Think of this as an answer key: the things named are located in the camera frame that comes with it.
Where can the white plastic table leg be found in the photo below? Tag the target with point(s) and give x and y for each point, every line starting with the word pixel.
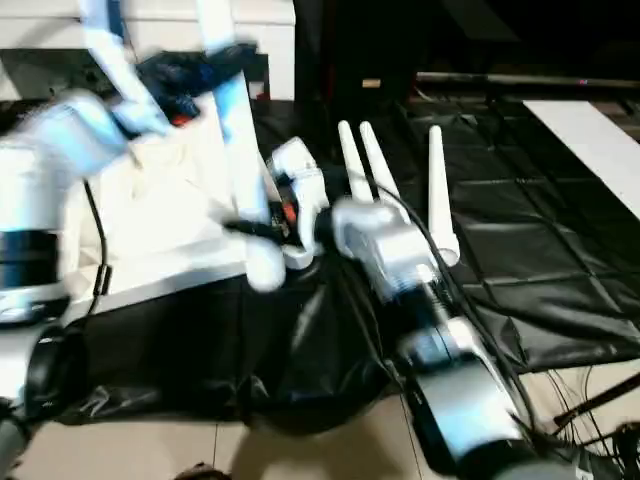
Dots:
pixel 378 165
pixel 440 200
pixel 353 165
pixel 245 160

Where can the white plastic table top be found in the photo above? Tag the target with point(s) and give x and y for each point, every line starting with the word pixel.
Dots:
pixel 160 220

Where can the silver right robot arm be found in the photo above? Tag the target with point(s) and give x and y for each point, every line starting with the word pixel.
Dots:
pixel 420 290

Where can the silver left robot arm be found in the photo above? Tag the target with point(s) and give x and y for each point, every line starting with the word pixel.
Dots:
pixel 40 180

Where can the white cabinet with glass doors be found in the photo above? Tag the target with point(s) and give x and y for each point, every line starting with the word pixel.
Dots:
pixel 160 20

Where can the black plastic mat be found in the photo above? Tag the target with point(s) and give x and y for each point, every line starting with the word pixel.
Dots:
pixel 560 280

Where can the white board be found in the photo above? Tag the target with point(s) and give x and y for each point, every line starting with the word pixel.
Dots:
pixel 590 150

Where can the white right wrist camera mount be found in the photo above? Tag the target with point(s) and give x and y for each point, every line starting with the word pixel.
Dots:
pixel 298 165

